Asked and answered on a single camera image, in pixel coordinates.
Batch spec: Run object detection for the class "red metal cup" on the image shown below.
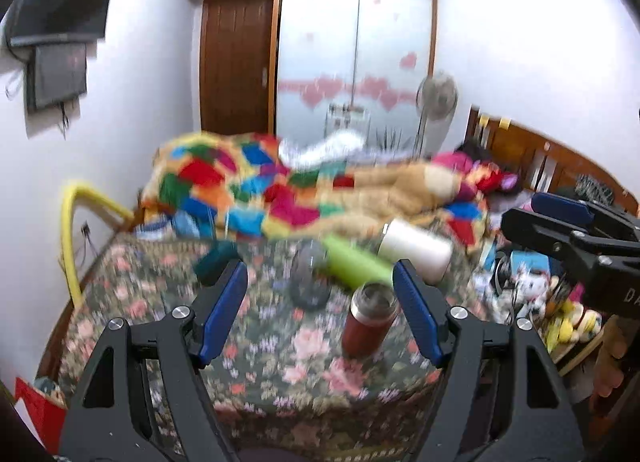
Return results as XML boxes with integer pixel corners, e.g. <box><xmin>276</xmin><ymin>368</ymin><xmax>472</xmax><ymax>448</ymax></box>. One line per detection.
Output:
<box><xmin>342</xmin><ymin>281</ymin><xmax>401</xmax><ymax>358</ymax></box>

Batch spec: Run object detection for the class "standing fan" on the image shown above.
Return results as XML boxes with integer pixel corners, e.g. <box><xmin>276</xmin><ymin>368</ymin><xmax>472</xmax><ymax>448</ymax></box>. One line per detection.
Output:
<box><xmin>413</xmin><ymin>71</ymin><xmax>459</xmax><ymax>159</ymax></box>

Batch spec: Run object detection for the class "pink clothing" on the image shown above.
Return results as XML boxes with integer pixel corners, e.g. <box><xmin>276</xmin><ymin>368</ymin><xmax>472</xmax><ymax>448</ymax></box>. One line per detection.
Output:
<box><xmin>431</xmin><ymin>150</ymin><xmax>522</xmax><ymax>194</ymax></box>

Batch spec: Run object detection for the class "wall-mounted black television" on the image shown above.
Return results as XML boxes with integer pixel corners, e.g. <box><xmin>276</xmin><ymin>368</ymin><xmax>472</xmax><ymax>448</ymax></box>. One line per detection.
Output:
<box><xmin>4</xmin><ymin>0</ymin><xmax>114</xmax><ymax>48</ymax></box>

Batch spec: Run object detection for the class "yellow plush toy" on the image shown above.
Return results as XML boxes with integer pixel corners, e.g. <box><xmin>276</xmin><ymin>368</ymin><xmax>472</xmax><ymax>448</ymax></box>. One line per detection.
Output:
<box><xmin>542</xmin><ymin>302</ymin><xmax>603</xmax><ymax>355</ymax></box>

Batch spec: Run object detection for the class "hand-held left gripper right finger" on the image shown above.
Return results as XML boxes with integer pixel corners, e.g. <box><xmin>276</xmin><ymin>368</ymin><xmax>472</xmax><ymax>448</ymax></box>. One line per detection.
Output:
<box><xmin>392</xmin><ymin>259</ymin><xmax>587</xmax><ymax>462</ymax></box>

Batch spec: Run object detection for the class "white pillow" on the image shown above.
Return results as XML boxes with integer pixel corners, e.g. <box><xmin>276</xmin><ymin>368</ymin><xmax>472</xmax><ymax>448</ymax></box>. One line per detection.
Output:
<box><xmin>279</xmin><ymin>129</ymin><xmax>365</xmax><ymax>169</ymax></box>

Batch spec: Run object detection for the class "green cup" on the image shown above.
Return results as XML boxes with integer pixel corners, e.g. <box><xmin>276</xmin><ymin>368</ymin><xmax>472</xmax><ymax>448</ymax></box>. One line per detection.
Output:
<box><xmin>321</xmin><ymin>235</ymin><xmax>394</xmax><ymax>291</ymax></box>

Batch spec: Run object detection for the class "frosted glass wardrobe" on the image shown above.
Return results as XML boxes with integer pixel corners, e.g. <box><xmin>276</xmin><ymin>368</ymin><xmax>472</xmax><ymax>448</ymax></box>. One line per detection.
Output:
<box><xmin>274</xmin><ymin>0</ymin><xmax>437</xmax><ymax>159</ymax></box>

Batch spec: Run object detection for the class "wooden headboard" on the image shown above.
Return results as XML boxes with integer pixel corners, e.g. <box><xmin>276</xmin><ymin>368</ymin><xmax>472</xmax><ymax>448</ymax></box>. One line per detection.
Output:
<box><xmin>466</xmin><ymin>104</ymin><xmax>640</xmax><ymax>217</ymax></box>

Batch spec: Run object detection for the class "red bag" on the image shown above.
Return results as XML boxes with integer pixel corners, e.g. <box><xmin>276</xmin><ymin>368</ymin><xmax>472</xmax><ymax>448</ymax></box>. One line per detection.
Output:
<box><xmin>14</xmin><ymin>376</ymin><xmax>69</xmax><ymax>454</ymax></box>

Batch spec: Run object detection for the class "yellow pipe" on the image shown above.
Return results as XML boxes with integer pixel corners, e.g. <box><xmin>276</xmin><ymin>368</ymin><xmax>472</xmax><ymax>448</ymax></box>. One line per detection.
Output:
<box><xmin>59</xmin><ymin>181</ymin><xmax>136</xmax><ymax>309</ymax></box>

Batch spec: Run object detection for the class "floral bed sheet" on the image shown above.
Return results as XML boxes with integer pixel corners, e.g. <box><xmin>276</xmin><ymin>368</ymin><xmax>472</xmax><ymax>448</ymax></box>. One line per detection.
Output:
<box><xmin>47</xmin><ymin>231</ymin><xmax>503</xmax><ymax>462</ymax></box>

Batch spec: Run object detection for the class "brown wooden door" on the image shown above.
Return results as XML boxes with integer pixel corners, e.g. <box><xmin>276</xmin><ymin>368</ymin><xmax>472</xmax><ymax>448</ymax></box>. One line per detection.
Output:
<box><xmin>199</xmin><ymin>0</ymin><xmax>277</xmax><ymax>137</ymax></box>

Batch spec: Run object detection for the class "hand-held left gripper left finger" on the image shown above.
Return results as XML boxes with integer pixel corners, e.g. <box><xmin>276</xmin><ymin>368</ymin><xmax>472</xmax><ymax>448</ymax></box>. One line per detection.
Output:
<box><xmin>59</xmin><ymin>259</ymin><xmax>249</xmax><ymax>462</ymax></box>

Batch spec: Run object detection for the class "person's right hand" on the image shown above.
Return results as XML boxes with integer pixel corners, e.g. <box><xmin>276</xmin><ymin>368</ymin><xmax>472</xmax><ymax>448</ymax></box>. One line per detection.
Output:
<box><xmin>590</xmin><ymin>313</ymin><xmax>640</xmax><ymax>415</ymax></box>

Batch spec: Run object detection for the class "green plant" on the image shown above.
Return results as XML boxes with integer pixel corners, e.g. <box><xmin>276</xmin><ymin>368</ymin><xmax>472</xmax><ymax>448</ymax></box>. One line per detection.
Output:
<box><xmin>374</xmin><ymin>126</ymin><xmax>417</xmax><ymax>159</ymax></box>

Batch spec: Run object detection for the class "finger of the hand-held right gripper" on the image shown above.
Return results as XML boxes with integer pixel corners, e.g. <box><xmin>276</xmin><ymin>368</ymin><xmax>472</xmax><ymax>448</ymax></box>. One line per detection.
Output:
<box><xmin>500</xmin><ymin>209</ymin><xmax>608</xmax><ymax>268</ymax></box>
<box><xmin>531</xmin><ymin>192</ymin><xmax>640</xmax><ymax>229</ymax></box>

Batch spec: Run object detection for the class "dark teal cup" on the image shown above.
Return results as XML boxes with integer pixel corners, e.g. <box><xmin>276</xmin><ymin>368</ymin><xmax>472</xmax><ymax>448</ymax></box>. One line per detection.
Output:
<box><xmin>194</xmin><ymin>241</ymin><xmax>242</xmax><ymax>289</ymax></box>

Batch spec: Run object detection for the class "grey wall box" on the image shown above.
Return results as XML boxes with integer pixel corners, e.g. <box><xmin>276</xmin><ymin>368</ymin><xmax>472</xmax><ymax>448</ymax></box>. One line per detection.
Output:
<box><xmin>26</xmin><ymin>41</ymin><xmax>89</xmax><ymax>114</ymax></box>

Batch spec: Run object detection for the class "patchwork colourful blanket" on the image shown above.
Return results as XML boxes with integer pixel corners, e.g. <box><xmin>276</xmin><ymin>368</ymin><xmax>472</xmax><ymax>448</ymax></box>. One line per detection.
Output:
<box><xmin>139</xmin><ymin>131</ymin><xmax>492</xmax><ymax>247</ymax></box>

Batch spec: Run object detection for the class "white plush toy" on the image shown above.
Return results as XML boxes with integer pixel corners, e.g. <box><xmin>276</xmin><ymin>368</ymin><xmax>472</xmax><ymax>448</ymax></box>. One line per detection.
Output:
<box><xmin>512</xmin><ymin>267</ymin><xmax>551</xmax><ymax>308</ymax></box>

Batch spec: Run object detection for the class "white cup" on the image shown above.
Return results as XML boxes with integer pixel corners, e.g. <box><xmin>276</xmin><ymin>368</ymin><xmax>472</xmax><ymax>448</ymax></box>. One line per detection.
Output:
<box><xmin>376</xmin><ymin>218</ymin><xmax>454</xmax><ymax>286</ymax></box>

